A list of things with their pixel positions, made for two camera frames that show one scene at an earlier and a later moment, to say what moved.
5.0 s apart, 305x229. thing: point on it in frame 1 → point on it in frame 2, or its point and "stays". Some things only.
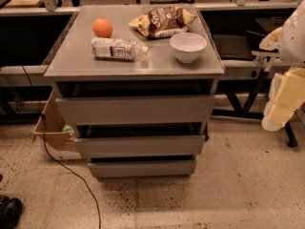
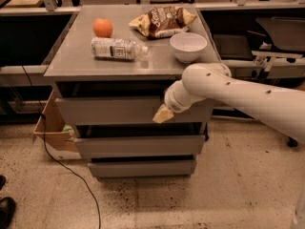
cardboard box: [60, 143] stays
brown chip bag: [163, 20] stays
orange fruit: [102, 28] stays
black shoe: [4, 199] → [3, 181]
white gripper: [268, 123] → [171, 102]
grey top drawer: [138, 110] stays
